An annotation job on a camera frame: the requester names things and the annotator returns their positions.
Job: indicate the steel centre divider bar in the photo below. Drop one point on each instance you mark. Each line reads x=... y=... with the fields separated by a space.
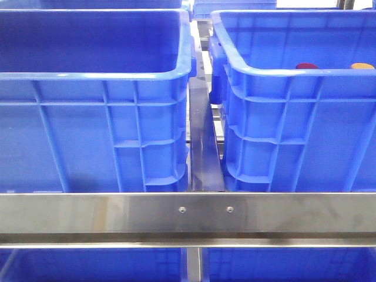
x=206 y=173

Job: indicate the blue plastic crate left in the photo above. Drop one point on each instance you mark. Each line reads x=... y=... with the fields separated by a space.
x=94 y=101

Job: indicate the red mushroom push button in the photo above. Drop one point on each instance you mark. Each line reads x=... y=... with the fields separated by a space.
x=306 y=65

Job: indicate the stainless steel rack rail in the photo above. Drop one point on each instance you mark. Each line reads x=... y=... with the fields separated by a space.
x=197 y=219

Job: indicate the blue crate lower right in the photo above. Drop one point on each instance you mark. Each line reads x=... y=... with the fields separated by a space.
x=290 y=264

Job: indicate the yellow mushroom push button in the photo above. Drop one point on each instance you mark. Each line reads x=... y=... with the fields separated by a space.
x=362 y=65

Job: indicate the steel lower vertical post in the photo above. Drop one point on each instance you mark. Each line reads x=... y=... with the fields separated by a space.
x=194 y=264

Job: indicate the blue crate rear right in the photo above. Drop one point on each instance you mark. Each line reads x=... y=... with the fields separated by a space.
x=203 y=9

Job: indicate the blue plastic crate right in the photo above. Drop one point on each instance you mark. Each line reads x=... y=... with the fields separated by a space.
x=288 y=129

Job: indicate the blue crate lower left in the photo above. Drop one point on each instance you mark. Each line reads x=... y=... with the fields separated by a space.
x=96 y=265

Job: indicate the blue plastic crate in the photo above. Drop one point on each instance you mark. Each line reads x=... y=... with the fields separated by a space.
x=94 y=101
x=288 y=129

